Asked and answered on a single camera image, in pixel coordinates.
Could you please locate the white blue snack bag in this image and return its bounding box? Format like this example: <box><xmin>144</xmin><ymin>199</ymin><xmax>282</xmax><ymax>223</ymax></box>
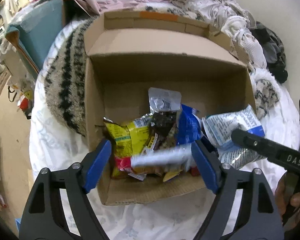
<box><xmin>201</xmin><ymin>104</ymin><xmax>267</xmax><ymax>170</ymax></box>

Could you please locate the yellow snack bag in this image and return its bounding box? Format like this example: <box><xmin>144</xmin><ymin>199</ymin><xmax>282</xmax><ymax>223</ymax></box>
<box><xmin>103</xmin><ymin>113</ymin><xmax>156</xmax><ymax>179</ymax></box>

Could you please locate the dark brown snack packet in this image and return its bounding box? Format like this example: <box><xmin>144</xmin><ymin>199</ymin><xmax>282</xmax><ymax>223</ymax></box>
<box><xmin>148</xmin><ymin>87</ymin><xmax>181</xmax><ymax>151</ymax></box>

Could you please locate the person's right hand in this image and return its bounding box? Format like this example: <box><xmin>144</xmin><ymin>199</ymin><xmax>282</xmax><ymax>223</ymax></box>
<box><xmin>275</xmin><ymin>173</ymin><xmax>300</xmax><ymax>229</ymax></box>

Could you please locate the dark clothes pile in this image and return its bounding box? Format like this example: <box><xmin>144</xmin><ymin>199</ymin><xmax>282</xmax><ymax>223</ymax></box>
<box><xmin>250</xmin><ymin>21</ymin><xmax>288</xmax><ymax>84</ymax></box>

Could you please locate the red container on floor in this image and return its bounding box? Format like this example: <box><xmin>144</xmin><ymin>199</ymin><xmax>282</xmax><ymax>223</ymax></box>
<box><xmin>18</xmin><ymin>98</ymin><xmax>29</xmax><ymax>111</ymax></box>

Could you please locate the white floral crumpled duvet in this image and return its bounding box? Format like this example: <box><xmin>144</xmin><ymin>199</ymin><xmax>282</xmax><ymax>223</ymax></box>
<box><xmin>171</xmin><ymin>0</ymin><xmax>267</xmax><ymax>69</ymax></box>

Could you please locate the brown cardboard box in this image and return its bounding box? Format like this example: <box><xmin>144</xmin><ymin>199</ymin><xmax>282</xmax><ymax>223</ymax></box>
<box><xmin>83</xmin><ymin>10</ymin><xmax>257</xmax><ymax>206</ymax></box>

